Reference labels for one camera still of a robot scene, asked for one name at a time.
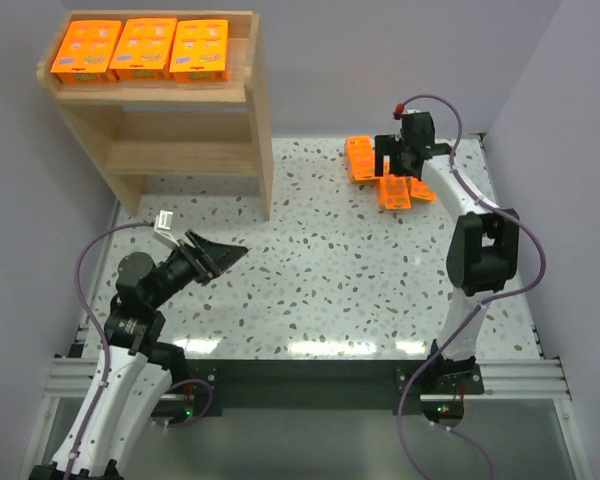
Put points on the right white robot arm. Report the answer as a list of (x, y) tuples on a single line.
[(483, 251)]

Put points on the aluminium rail frame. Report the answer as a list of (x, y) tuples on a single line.
[(328, 276)]

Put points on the orange sponge box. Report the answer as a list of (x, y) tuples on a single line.
[(360, 159), (393, 193), (86, 51), (420, 191), (143, 51), (199, 51)]

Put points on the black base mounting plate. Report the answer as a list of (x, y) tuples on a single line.
[(333, 384)]

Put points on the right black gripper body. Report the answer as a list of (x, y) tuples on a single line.
[(397, 148)]

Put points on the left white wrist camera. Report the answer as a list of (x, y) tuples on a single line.
[(162, 228)]

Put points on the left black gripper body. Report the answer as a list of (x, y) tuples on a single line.
[(200, 260)]

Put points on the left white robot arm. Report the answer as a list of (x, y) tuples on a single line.
[(134, 369)]

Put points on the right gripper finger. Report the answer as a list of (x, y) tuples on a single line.
[(385, 145), (412, 166)]

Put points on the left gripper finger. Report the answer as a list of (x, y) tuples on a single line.
[(200, 243), (217, 258)]

